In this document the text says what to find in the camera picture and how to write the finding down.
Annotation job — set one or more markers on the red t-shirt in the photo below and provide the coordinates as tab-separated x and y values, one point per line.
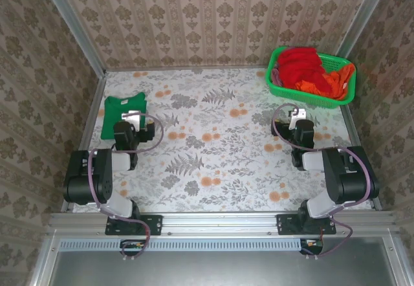
297	66

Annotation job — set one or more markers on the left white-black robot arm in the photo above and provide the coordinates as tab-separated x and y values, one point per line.
103	172

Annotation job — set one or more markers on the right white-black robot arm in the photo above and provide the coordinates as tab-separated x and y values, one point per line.
333	169

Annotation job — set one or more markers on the folded green t-shirt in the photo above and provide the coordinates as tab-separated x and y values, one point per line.
111	117

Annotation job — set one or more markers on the green plastic basket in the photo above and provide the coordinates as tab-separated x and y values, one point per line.
307	100

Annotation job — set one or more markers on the orange t-shirt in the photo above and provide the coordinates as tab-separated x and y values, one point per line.
333	82

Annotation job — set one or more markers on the purple t-shirt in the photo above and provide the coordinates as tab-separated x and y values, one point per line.
275	77

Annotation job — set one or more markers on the floral print table cover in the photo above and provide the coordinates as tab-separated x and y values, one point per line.
220	143

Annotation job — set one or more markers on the small black connector board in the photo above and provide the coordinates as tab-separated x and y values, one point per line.
312	245
132	246

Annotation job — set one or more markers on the grey metal sheet panel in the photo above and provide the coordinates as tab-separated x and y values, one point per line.
226	270

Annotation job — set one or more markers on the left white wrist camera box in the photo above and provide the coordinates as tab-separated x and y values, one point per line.
132	117

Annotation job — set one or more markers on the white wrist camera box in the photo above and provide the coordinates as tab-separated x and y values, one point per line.
132	117
299	114

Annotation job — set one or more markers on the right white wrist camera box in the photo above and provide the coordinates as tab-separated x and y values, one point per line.
299	114

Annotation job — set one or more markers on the aluminium side rail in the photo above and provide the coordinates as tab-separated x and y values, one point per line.
93	105
347	124

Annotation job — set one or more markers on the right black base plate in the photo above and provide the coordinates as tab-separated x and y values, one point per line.
286	224

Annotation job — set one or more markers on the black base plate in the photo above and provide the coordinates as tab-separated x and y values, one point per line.
286	224
152	224

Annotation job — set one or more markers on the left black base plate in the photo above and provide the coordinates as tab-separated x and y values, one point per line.
152	224

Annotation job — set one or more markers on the aluminium corner post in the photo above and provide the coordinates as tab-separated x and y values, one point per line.
365	17
74	24

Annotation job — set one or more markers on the aluminium mounting rail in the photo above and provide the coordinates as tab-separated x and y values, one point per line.
220	223

